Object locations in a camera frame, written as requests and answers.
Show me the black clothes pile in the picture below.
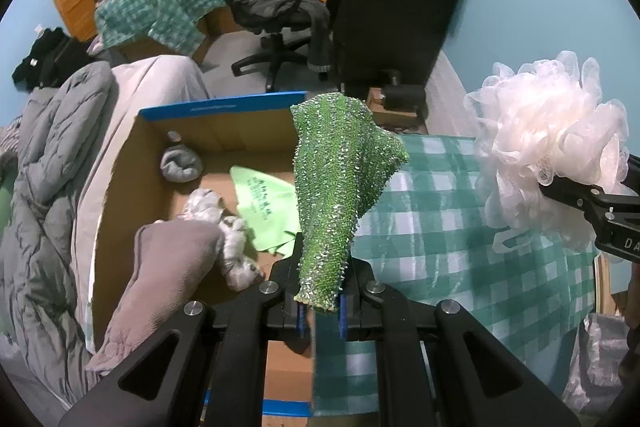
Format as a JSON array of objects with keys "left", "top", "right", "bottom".
[{"left": 12, "top": 28, "right": 93, "bottom": 90}]

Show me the clear plastic bag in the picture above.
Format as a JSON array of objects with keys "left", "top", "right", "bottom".
[{"left": 562, "top": 312, "right": 631, "bottom": 413}]

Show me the wooden frame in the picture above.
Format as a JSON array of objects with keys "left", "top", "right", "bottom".
[{"left": 595, "top": 252, "right": 621, "bottom": 315}]

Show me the black dumbbell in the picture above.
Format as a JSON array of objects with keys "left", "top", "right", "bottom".
[{"left": 382, "top": 69, "right": 428, "bottom": 112}]

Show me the black office chair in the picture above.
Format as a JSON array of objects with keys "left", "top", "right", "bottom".
[{"left": 231, "top": 0, "right": 331, "bottom": 92}]

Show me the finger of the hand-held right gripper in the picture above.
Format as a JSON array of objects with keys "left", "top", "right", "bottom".
[
  {"left": 625, "top": 152, "right": 640, "bottom": 198},
  {"left": 537, "top": 174, "right": 608, "bottom": 220}
]

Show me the blue-rimmed cardboard box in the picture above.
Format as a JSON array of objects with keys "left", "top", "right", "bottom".
[{"left": 92, "top": 91, "right": 316, "bottom": 418}]

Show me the plain brown cardboard box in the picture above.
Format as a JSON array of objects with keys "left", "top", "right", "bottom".
[{"left": 112, "top": 4, "right": 233, "bottom": 65}]

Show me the green sparkly scrub cloth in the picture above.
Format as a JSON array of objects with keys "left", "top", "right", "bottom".
[{"left": 290, "top": 92, "right": 411, "bottom": 314}]

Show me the white mesh bath loofah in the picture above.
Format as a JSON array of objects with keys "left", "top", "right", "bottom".
[{"left": 464, "top": 50, "right": 632, "bottom": 254}]

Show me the green checkered tablecloth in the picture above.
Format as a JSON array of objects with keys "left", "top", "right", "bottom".
[{"left": 312, "top": 134, "right": 601, "bottom": 418}]

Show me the gray sock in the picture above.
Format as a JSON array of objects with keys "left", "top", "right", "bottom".
[{"left": 160, "top": 144, "right": 203, "bottom": 182}]

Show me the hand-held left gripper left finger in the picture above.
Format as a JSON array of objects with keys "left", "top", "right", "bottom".
[{"left": 57, "top": 257, "right": 313, "bottom": 427}]

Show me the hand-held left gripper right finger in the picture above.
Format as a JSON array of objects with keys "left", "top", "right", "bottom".
[{"left": 336, "top": 257, "right": 583, "bottom": 427}]

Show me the green checkered cloth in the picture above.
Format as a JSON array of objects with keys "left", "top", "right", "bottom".
[{"left": 95, "top": 0, "right": 226, "bottom": 56}]

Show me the small wooden box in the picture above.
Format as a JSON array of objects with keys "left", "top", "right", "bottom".
[{"left": 366, "top": 87, "right": 426, "bottom": 128}]

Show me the neon green cloth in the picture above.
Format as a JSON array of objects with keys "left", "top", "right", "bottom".
[{"left": 230, "top": 164, "right": 303, "bottom": 256}]

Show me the gray towel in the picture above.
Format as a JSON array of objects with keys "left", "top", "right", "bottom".
[{"left": 87, "top": 221, "right": 226, "bottom": 375}]

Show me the gray knit scarf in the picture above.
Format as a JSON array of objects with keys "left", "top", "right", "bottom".
[{"left": 307, "top": 4, "right": 333, "bottom": 75}]

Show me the grey puffy jacket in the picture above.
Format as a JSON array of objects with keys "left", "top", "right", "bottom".
[{"left": 0, "top": 61, "right": 116, "bottom": 388}]

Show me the white gray sock ball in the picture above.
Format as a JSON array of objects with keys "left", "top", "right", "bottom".
[
  {"left": 220, "top": 216, "right": 266, "bottom": 292},
  {"left": 175, "top": 188, "right": 226, "bottom": 224}
]

